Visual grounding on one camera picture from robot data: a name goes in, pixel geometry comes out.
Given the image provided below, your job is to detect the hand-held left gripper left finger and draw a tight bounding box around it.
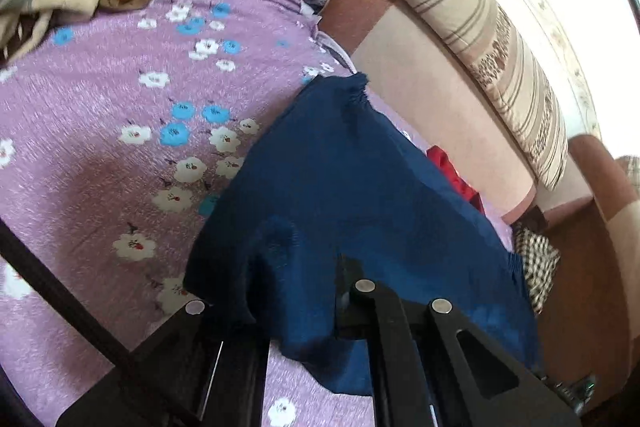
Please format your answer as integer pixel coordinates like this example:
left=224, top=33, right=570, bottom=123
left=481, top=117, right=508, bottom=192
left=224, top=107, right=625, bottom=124
left=55, top=299, right=271, bottom=427

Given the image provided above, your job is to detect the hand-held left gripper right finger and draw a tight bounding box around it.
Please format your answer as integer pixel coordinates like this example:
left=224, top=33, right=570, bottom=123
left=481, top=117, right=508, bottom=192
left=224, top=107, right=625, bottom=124
left=335, top=252, right=582, bottom=427

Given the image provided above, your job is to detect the blue jacket with red collar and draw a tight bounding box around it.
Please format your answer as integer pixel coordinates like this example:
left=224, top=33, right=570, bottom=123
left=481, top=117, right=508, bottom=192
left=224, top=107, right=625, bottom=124
left=183, top=73, right=545, bottom=397

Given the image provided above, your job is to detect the black and white checkered cloth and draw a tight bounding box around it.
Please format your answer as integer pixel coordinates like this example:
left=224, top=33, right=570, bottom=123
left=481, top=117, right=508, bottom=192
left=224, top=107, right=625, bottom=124
left=511, top=223, right=562, bottom=317

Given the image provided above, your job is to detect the wooden bedside cabinet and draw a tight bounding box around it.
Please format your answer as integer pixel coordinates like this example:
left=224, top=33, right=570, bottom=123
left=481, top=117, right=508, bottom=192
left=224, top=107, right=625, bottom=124
left=502, top=194, right=640, bottom=413

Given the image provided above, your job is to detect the purple floral bed sheet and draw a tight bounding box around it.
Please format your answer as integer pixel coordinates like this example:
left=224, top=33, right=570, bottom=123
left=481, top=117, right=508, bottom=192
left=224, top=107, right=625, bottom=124
left=0, top=0, right=516, bottom=427

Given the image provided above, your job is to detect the pink upholstered headboard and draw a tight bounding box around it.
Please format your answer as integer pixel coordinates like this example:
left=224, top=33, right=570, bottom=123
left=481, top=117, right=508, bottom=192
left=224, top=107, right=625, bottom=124
left=316, top=0, right=540, bottom=220

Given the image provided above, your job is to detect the pink upholstered chair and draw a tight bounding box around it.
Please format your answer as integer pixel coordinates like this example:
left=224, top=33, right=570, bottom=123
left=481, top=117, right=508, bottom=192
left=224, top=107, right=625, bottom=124
left=567, top=133, right=640, bottom=268

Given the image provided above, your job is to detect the striped cushion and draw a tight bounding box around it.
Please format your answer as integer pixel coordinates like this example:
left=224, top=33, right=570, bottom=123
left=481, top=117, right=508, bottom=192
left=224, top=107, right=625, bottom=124
left=616, top=156, right=640, bottom=195

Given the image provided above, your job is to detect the striped floral pillow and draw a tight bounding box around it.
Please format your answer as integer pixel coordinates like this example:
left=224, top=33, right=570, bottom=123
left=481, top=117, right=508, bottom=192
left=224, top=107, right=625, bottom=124
left=396, top=0, right=569, bottom=192

